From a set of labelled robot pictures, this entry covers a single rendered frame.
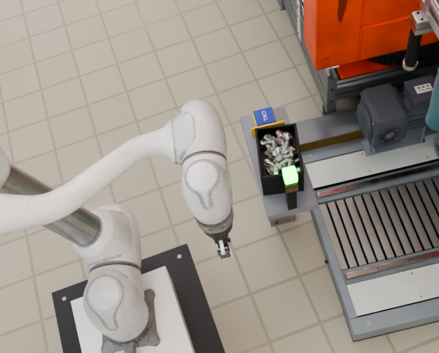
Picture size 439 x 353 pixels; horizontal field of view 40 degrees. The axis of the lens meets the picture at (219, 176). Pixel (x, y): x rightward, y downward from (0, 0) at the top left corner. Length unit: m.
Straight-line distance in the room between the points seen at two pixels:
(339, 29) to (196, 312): 1.06
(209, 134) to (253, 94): 1.56
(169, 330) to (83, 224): 0.45
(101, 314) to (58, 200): 0.50
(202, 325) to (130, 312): 0.36
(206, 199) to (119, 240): 0.60
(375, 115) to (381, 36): 0.28
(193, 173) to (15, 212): 0.38
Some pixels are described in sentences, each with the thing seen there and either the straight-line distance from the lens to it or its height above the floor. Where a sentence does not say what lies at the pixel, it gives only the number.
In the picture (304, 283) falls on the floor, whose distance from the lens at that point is 2.39.
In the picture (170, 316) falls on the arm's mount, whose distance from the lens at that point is 1.96.
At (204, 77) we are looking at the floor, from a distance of 3.00.
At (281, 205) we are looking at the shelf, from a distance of 2.03.
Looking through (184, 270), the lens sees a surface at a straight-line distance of 2.13.
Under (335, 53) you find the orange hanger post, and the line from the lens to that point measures 2.23.
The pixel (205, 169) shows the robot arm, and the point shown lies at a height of 1.18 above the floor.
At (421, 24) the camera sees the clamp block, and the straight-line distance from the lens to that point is 1.85.
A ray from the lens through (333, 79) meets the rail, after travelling 2.50.
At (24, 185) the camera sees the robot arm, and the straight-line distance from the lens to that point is 1.58.
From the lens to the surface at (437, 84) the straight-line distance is 2.03.
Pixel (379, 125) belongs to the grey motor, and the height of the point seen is 0.39.
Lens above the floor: 2.21
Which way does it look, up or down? 57 degrees down
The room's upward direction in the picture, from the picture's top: 13 degrees counter-clockwise
